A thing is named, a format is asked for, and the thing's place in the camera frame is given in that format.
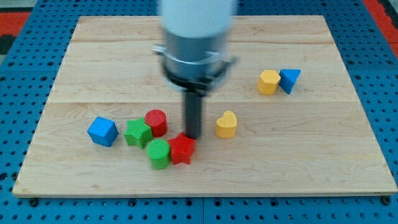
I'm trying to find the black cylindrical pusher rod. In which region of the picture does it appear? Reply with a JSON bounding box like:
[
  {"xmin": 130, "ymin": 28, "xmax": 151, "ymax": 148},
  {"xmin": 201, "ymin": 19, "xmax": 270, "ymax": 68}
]
[{"xmin": 183, "ymin": 92, "xmax": 202, "ymax": 139}]

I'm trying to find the red star block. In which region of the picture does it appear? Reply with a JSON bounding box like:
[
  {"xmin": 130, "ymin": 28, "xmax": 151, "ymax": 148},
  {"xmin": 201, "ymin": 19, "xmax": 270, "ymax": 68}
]
[{"xmin": 168, "ymin": 133, "xmax": 195, "ymax": 165}]

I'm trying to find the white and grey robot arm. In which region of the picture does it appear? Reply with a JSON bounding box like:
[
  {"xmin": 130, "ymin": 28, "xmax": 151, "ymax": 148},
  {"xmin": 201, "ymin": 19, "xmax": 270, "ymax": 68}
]
[{"xmin": 154, "ymin": 0, "xmax": 237, "ymax": 139}]

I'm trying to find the wooden board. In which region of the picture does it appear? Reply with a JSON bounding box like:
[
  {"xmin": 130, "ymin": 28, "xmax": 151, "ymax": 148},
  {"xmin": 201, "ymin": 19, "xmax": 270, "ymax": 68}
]
[{"xmin": 13, "ymin": 16, "xmax": 397, "ymax": 198}]

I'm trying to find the red cylinder block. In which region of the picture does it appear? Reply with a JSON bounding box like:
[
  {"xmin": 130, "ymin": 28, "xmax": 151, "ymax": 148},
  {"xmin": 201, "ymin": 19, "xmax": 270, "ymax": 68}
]
[{"xmin": 144, "ymin": 109, "xmax": 168, "ymax": 138}]

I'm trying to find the yellow heart block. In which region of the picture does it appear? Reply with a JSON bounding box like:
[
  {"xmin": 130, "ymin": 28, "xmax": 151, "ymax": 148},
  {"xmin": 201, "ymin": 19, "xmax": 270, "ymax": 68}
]
[{"xmin": 215, "ymin": 111, "xmax": 238, "ymax": 139}]

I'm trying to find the green cylinder block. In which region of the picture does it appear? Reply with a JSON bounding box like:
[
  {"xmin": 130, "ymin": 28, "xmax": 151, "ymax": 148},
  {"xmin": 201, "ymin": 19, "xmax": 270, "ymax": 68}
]
[{"xmin": 146, "ymin": 139, "xmax": 170, "ymax": 170}]

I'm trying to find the green star block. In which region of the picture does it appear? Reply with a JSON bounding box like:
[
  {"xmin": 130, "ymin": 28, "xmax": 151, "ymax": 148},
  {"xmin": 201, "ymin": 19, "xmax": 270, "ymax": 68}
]
[{"xmin": 124, "ymin": 117, "xmax": 153, "ymax": 149}]

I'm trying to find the yellow hexagon block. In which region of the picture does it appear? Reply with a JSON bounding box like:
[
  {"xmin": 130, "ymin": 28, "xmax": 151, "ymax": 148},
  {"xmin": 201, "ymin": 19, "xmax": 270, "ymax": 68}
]
[{"xmin": 257, "ymin": 70, "xmax": 280, "ymax": 95}]

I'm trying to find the blue cube block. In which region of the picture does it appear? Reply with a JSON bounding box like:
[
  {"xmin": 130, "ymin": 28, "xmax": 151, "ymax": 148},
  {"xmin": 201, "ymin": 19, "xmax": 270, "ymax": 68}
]
[{"xmin": 87, "ymin": 117, "xmax": 119, "ymax": 147}]

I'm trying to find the blue triangle block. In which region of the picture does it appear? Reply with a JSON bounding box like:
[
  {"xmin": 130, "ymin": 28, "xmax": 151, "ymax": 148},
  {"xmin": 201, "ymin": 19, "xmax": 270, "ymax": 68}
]
[{"xmin": 279, "ymin": 69, "xmax": 301, "ymax": 95}]

